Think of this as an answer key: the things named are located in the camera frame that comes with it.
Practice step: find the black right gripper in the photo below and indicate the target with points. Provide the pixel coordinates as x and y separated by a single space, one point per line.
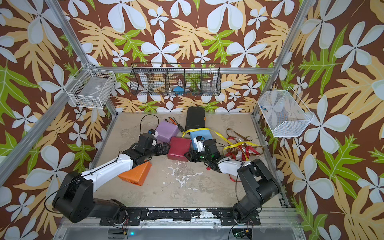
192 153

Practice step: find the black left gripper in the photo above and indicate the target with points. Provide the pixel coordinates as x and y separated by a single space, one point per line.
161 152

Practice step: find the dark red gift box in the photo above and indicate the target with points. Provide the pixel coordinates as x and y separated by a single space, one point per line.
178 148

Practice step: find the purple gift box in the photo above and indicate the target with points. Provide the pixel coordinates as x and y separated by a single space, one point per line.
165 131

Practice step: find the light blue gift box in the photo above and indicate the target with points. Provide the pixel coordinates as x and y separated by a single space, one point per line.
205 134

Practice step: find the orange gift box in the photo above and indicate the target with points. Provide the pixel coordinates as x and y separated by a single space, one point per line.
137 175

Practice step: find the brown ribbon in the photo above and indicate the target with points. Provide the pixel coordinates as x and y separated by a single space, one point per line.
240 136

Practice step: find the yellow satin ribbon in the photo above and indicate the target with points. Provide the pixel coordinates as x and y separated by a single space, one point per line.
217 134

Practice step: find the red satin ribbon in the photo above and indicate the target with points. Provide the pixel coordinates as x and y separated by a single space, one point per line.
228 165

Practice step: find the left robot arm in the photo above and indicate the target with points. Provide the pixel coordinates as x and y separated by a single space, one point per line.
75 197

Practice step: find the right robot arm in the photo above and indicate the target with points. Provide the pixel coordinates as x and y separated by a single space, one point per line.
258 182

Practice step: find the black hard case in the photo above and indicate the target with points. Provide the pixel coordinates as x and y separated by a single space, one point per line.
196 118

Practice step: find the blue object in basket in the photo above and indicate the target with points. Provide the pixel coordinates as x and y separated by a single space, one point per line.
179 91

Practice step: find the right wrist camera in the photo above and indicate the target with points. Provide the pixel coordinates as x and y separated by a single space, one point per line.
199 142

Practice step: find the orange handled pliers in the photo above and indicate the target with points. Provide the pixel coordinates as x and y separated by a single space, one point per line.
174 122

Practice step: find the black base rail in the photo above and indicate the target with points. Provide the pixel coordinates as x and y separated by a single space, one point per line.
225 216

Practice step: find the black wire basket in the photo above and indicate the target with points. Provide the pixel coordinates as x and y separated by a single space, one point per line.
197 79

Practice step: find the white wire basket left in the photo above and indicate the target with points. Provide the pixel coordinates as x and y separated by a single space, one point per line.
91 87

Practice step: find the white wire basket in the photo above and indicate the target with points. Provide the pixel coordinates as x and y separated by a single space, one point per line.
91 87
285 113

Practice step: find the white wire basket right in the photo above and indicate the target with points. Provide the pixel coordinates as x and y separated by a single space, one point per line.
285 113

